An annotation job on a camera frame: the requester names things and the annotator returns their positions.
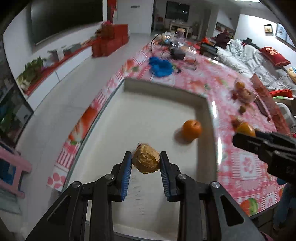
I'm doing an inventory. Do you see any white side table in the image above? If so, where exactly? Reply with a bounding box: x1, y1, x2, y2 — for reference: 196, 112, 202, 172
170, 21, 193, 39

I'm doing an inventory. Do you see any stack of red gift boxes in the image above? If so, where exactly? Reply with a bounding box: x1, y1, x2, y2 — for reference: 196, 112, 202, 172
91, 22, 130, 58

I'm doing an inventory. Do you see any brown walnut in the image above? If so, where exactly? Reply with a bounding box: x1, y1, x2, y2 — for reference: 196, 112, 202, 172
132, 144, 161, 174

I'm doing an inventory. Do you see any strawberry print red tablecloth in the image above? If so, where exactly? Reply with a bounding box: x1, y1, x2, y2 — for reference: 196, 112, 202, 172
46, 42, 289, 218

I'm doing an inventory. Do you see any black power adapter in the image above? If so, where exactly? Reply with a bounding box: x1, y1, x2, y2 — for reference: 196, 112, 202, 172
171, 47, 186, 59

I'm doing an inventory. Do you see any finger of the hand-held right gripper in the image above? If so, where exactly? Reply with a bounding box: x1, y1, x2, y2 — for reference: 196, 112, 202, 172
232, 133, 273, 160
254, 131, 296, 144

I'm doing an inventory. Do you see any white tray grey rim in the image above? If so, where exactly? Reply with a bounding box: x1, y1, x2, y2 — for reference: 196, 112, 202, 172
61, 77, 219, 241

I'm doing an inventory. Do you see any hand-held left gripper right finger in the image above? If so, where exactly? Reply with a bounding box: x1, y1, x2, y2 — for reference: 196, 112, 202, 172
160, 151, 266, 241

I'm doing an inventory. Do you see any red embroidered pillow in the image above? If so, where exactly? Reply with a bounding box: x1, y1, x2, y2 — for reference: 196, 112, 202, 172
258, 46, 291, 67

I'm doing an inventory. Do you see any blue cloth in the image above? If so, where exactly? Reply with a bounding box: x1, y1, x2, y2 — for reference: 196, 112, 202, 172
148, 56, 174, 78

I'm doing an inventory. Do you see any black box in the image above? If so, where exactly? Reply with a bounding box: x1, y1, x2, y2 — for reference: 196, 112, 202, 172
200, 43, 219, 59

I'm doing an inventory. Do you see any glass door display cabinet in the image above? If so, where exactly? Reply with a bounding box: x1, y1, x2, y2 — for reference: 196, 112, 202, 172
0, 76, 34, 149

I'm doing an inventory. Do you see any open cardboard box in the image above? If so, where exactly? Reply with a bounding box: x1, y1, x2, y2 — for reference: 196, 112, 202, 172
47, 49, 65, 61

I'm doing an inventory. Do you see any grey box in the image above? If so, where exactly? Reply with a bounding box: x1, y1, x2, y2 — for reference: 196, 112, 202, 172
63, 45, 81, 55

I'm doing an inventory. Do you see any pink stool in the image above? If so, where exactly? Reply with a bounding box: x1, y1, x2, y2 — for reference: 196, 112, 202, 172
0, 146, 33, 200

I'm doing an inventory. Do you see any clear glass jar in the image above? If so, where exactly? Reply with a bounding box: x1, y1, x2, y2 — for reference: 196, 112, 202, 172
183, 45, 198, 71

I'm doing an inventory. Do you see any yellow plush toy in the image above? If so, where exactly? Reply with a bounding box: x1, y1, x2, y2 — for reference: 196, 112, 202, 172
287, 66, 296, 82

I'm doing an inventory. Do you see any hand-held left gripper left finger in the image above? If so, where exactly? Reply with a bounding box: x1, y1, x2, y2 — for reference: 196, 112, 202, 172
25, 151, 133, 241

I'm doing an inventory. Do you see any white tv cabinet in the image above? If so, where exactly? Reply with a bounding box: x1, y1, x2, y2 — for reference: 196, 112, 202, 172
17, 38, 102, 112

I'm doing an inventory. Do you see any black television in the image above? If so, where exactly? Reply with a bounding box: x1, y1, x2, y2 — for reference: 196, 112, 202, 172
30, 0, 103, 45

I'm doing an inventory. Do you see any clear glass bowl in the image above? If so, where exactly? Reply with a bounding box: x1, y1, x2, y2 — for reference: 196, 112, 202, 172
232, 80, 257, 103

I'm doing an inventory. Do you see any green potted plant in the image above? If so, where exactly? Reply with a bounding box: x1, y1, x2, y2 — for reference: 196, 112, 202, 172
16, 57, 47, 90

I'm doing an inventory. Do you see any dark smartphone red case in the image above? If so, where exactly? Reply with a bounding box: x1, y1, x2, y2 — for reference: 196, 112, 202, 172
254, 91, 272, 116

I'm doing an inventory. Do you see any sofa with white quilt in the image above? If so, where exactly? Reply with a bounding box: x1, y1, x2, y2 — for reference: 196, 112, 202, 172
216, 38, 296, 98

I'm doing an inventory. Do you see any wide wall picture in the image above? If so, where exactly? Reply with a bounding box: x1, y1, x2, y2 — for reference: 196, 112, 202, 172
215, 22, 234, 32

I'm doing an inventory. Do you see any orange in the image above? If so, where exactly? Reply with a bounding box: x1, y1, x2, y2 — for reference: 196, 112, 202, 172
236, 122, 256, 137
182, 119, 202, 141

